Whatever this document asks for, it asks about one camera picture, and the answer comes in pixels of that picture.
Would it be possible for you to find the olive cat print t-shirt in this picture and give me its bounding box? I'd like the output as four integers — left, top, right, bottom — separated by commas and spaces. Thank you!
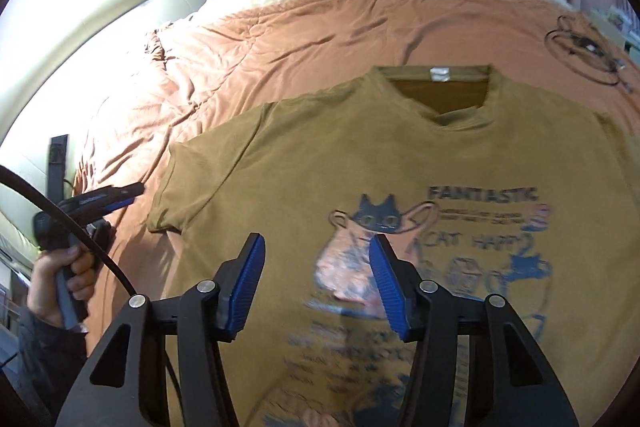
146, 64, 640, 427

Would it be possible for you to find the dark sleeve left forearm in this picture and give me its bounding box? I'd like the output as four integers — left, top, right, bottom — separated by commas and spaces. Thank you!
14, 308, 88, 426

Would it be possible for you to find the person's left hand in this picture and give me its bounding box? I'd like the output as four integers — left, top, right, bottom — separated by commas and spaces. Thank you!
26, 246, 96, 329

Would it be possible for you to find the cream upholstered headboard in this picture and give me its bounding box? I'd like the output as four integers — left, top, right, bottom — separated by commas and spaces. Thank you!
0, 0, 224, 287

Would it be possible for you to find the orange bed blanket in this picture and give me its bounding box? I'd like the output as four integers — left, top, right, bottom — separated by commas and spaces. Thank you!
78, 0, 639, 377

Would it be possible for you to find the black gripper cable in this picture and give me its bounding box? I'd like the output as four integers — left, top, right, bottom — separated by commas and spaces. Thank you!
0, 163, 139, 298

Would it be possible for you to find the black coiled cable on bed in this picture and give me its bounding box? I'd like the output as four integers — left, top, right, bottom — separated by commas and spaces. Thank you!
543, 13, 636, 94

